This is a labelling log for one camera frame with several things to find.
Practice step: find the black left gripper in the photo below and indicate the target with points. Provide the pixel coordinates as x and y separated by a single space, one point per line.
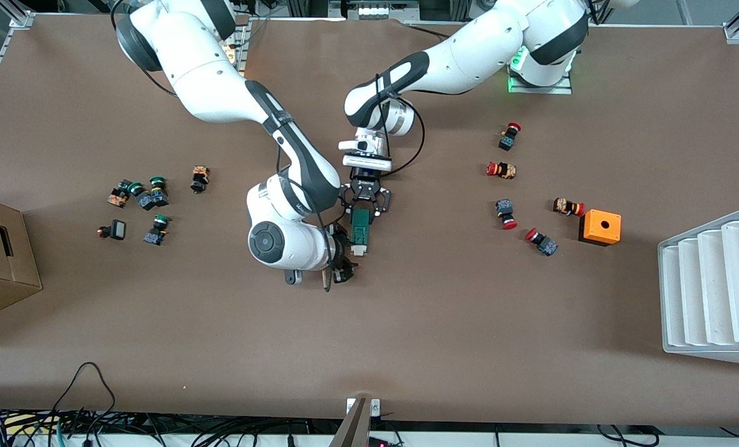
364 177

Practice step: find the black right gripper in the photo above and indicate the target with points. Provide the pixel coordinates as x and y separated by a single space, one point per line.
340 247

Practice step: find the green circuit board connector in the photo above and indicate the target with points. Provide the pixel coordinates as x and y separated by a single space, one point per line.
361 228

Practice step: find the metal frame with white lights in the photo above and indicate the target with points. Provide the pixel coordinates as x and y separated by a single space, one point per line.
374 10

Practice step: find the white slotted tray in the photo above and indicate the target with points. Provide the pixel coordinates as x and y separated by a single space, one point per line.
714 292

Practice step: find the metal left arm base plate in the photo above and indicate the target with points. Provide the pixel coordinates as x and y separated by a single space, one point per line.
540 90

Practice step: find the white pole bracket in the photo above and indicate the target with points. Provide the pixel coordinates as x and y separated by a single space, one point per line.
376 406

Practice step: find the red emergency stop, blue block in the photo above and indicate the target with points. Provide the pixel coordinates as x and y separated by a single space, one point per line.
505 213
510 136
541 241

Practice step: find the black push button, orange block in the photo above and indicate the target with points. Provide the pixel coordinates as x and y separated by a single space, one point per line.
118 196
199 179

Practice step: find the green push button, blue block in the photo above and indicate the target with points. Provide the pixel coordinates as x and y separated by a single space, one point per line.
140 194
156 231
159 192

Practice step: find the red emergency stop, orange block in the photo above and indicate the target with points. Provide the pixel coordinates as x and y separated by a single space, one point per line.
569 207
501 169

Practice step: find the brown cardboard box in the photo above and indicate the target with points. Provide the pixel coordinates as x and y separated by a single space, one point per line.
3 267

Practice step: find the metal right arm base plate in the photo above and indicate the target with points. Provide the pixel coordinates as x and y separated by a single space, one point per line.
243 49

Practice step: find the brown camera pole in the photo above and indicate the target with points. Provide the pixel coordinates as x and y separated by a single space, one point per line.
354 428

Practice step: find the black square push button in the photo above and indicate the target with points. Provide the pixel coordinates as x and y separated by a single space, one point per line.
116 230

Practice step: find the orange button enclosure box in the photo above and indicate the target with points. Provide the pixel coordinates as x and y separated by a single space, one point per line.
600 227

